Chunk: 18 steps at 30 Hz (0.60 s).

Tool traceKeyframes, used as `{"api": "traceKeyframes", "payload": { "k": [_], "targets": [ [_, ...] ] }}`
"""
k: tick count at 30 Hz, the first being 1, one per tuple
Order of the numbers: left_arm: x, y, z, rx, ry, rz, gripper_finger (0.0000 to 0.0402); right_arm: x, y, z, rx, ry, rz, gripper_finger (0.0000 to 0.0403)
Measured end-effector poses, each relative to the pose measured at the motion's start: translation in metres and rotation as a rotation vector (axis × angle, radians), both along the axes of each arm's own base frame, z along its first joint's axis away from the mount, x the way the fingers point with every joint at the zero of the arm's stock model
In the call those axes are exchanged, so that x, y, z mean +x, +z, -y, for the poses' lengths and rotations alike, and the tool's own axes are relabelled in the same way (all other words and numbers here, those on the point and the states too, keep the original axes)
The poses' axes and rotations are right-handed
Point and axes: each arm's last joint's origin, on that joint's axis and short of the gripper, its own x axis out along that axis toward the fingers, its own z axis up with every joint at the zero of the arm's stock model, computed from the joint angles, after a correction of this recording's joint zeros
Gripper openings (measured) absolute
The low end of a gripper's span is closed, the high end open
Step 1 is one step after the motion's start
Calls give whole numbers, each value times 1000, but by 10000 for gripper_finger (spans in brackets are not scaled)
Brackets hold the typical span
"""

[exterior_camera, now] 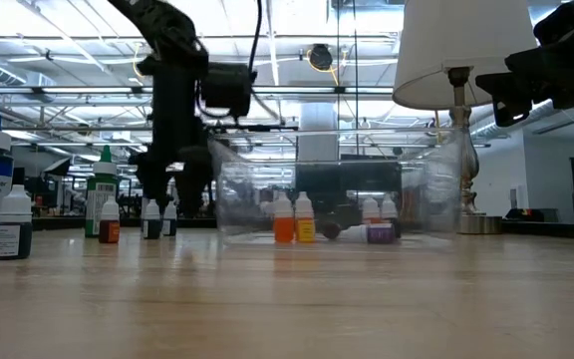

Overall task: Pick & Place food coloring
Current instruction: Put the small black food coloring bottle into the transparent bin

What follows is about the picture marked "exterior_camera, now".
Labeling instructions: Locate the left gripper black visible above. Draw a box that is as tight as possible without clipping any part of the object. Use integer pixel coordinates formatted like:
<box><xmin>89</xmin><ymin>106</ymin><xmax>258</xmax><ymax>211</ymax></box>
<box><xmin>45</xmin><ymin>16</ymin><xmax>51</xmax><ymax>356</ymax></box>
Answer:
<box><xmin>135</xmin><ymin>62</ymin><xmax>214</xmax><ymax>218</ymax></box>

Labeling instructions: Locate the small dark food coloring bottle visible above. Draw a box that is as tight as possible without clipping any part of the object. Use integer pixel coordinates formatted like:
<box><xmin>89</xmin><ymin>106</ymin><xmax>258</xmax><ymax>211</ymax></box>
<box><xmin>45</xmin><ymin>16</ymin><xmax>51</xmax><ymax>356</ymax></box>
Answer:
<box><xmin>320</xmin><ymin>220</ymin><xmax>342</xmax><ymax>241</ymax></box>
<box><xmin>160</xmin><ymin>200</ymin><xmax>178</xmax><ymax>237</ymax></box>
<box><xmin>0</xmin><ymin>184</ymin><xmax>34</xmax><ymax>261</ymax></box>
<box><xmin>142</xmin><ymin>198</ymin><xmax>162</xmax><ymax>240</ymax></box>

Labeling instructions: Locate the large green food coloring bottle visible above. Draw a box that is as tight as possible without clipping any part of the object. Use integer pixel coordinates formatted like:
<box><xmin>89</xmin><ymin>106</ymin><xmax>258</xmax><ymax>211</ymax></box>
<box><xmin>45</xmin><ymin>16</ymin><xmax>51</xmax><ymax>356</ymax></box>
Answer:
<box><xmin>84</xmin><ymin>145</ymin><xmax>119</xmax><ymax>238</ymax></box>

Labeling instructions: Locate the small brown dropper bottle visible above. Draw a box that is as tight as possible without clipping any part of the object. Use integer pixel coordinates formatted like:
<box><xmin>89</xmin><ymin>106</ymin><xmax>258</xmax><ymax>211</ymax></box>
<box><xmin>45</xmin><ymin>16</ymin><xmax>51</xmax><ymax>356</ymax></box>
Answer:
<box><xmin>98</xmin><ymin>196</ymin><xmax>122</xmax><ymax>244</ymax></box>

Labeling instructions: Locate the small orange food coloring bottle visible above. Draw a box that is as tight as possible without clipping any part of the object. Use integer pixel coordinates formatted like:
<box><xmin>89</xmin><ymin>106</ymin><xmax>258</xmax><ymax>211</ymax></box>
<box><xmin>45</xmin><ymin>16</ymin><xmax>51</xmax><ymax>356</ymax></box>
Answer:
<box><xmin>380</xmin><ymin>193</ymin><xmax>401</xmax><ymax>225</ymax></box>
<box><xmin>273</xmin><ymin>191</ymin><xmax>296</xmax><ymax>244</ymax></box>
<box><xmin>361</xmin><ymin>196</ymin><xmax>382</xmax><ymax>225</ymax></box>

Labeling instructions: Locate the small yellow-label coloring bottle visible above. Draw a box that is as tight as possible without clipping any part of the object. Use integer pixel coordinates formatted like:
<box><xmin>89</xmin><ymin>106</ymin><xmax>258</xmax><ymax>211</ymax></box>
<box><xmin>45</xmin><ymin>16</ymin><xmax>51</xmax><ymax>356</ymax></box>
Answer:
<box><xmin>294</xmin><ymin>191</ymin><xmax>317</xmax><ymax>244</ymax></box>

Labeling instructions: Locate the clear plastic bin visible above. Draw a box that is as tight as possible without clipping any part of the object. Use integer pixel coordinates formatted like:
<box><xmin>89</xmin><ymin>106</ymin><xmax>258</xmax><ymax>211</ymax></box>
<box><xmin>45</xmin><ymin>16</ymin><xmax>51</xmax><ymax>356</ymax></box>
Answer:
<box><xmin>207</xmin><ymin>128</ymin><xmax>465</xmax><ymax>246</ymax></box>

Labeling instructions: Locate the small purple food coloring bottle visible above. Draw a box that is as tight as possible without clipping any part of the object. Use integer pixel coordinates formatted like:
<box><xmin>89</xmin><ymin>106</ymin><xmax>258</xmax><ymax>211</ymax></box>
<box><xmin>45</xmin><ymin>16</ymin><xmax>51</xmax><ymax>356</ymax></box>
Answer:
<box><xmin>339</xmin><ymin>222</ymin><xmax>398</xmax><ymax>245</ymax></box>

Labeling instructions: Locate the white shade silver table lamp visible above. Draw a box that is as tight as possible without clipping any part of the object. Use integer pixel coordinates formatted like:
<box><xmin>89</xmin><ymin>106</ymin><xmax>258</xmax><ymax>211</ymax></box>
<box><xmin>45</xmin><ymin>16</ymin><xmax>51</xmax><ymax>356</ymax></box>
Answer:
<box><xmin>392</xmin><ymin>0</ymin><xmax>538</xmax><ymax>235</ymax></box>

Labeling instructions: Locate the black bag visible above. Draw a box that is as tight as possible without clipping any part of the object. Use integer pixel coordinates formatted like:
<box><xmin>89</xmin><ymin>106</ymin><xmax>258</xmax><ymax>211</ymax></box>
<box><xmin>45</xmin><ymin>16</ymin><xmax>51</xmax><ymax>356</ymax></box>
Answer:
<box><xmin>505</xmin><ymin>207</ymin><xmax>560</xmax><ymax>223</ymax></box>

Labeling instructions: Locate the black flat screen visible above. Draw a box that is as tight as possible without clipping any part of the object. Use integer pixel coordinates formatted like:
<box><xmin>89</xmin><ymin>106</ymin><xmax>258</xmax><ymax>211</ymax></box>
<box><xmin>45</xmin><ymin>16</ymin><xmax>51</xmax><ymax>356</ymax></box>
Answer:
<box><xmin>296</xmin><ymin>162</ymin><xmax>403</xmax><ymax>193</ymax></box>

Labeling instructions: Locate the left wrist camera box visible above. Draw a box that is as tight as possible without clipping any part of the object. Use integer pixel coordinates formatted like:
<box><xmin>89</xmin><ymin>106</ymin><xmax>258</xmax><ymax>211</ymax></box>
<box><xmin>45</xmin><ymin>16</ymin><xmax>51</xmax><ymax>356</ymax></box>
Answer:
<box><xmin>200</xmin><ymin>62</ymin><xmax>258</xmax><ymax>120</ymax></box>

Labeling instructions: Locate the black aluminium station frame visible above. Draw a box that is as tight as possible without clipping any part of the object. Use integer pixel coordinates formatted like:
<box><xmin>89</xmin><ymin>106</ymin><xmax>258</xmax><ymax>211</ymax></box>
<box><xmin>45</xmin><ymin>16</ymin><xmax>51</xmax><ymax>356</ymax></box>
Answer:
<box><xmin>0</xmin><ymin>217</ymin><xmax>574</xmax><ymax>241</ymax></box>

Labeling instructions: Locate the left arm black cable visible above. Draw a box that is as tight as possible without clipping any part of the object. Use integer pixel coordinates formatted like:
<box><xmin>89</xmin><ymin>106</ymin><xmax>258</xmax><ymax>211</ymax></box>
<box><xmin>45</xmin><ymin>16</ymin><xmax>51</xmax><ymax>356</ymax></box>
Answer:
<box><xmin>246</xmin><ymin>0</ymin><xmax>288</xmax><ymax>126</ymax></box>

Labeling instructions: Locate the black ceiling cord reel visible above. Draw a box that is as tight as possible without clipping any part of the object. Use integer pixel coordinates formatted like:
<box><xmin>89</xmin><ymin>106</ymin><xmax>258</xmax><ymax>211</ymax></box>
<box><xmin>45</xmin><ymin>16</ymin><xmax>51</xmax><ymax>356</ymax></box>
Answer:
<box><xmin>308</xmin><ymin>43</ymin><xmax>336</xmax><ymax>73</ymax></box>

